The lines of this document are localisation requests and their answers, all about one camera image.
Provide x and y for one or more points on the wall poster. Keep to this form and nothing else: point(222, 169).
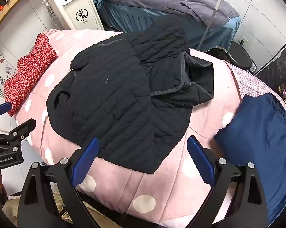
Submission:
point(1, 76)

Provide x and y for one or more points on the clear plastic pole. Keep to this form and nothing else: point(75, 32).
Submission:
point(213, 16)

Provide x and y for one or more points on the black quilted jacket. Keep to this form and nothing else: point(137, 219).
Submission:
point(109, 114)

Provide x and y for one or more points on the wooden shelf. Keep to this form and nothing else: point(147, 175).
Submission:
point(12, 9)

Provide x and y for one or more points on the bed with blue sheet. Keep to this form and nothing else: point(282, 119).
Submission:
point(133, 16)

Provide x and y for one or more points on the pink polka dot blanket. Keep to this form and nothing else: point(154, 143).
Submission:
point(181, 147)

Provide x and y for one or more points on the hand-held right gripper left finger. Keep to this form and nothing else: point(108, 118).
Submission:
point(86, 161)

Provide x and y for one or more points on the navy blue cloth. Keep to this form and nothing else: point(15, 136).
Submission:
point(259, 133)

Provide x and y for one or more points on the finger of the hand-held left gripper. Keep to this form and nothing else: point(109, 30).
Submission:
point(1, 109)
point(21, 129)

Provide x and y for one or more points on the grey blanket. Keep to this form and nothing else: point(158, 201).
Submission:
point(171, 2)

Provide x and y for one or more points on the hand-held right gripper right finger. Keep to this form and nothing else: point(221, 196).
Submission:
point(201, 161)

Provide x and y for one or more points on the beige cloth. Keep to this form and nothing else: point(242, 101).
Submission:
point(11, 210)

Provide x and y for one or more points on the white machine cabinet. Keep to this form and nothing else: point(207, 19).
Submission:
point(74, 11)

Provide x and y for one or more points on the pale pink knitted cloth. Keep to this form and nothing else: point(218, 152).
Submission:
point(254, 83)

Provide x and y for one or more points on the white wall socket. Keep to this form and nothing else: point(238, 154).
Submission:
point(243, 40)

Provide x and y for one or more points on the black round stool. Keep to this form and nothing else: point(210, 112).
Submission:
point(239, 54)

